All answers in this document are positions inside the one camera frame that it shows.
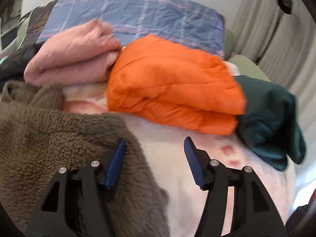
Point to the cream plush blanket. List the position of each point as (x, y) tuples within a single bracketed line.
[(163, 147)]

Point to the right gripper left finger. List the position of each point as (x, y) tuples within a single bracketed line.
[(75, 203)]

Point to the orange puffer jacket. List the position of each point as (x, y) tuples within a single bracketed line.
[(170, 84)]

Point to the blue plaid pillow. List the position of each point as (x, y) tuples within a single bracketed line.
[(181, 21)]

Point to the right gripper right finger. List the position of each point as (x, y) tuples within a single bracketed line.
[(254, 212)]

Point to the brown fleece jacket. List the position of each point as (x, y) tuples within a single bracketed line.
[(38, 138)]

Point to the green pillow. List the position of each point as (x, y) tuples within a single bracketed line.
[(245, 65)]

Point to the grey curtain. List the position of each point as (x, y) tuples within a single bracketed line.
[(277, 35)]

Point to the dark patterned quilt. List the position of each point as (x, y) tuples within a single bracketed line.
[(32, 24)]

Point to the pink folded garment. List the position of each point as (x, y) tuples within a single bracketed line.
[(78, 55)]

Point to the dark green folded garment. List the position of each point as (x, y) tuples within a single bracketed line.
[(269, 126)]

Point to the black garment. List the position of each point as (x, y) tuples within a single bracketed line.
[(13, 67)]

